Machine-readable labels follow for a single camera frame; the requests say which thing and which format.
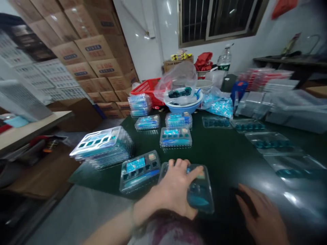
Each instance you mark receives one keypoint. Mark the stack of closed blister packs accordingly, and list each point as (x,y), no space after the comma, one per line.
(139,104)

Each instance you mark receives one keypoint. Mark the dark wooden bench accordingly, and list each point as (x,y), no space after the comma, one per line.
(293,65)

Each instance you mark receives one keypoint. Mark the white bowl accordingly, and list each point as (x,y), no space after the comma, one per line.
(204,83)

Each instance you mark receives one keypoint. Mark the clear blister tray with blue parts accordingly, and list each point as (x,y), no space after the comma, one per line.
(201,194)

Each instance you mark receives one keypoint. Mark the stack of brown cartons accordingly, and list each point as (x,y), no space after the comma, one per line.
(89,51)

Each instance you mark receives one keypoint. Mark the single flat blister pack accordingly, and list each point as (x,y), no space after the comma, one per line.
(147,123)

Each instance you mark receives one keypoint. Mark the bag of light blue pieces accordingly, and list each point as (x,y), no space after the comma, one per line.
(219,104)

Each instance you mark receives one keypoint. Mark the person's right fingers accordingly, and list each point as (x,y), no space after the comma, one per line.
(245,199)

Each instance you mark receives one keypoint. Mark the cardboard box with snack packets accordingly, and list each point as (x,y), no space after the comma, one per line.
(177,62)

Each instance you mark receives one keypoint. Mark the red plastic bag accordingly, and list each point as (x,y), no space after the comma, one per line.
(204,61)

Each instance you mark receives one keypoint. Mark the tall stack of blister packs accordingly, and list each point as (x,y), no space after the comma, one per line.
(102,148)

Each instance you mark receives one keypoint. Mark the red hanging cloth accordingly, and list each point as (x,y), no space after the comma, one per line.
(281,7)

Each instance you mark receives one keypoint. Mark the stack of white crates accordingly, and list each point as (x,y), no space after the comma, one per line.
(43,71)

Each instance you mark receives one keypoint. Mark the pile of empty clear trays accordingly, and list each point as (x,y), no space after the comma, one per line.
(286,104)

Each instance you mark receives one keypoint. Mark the person's left hand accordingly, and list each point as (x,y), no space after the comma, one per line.
(173,188)

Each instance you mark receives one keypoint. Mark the clear water bottle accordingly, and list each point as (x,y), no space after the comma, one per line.
(224,60)

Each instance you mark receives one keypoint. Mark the person's right hand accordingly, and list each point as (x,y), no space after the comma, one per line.
(263,217)

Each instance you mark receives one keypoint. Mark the open clear tray with teal parts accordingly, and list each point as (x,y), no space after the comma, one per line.
(296,167)
(249,125)
(216,122)
(269,143)

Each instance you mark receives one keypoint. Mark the person's body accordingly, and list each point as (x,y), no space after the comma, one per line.
(173,229)

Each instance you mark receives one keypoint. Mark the blister pack with beige block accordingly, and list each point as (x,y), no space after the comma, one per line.
(176,137)

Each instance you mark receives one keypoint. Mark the barred window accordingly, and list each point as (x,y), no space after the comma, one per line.
(219,20)

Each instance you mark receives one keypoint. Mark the short stack of blister packs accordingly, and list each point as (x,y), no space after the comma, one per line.
(178,120)

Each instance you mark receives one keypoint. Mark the red plastic basket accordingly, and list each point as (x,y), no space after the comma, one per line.
(144,89)

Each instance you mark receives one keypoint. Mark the light blue plastic basin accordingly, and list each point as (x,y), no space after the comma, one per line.
(182,104)

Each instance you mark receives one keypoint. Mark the blister pack with blue card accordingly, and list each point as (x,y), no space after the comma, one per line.
(139,171)

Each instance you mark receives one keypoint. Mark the stack of red packs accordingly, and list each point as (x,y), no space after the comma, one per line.
(263,76)

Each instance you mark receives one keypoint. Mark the light wooden side table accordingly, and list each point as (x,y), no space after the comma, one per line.
(30,130)

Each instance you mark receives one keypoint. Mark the clear plastic bag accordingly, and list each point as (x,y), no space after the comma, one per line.
(176,76)

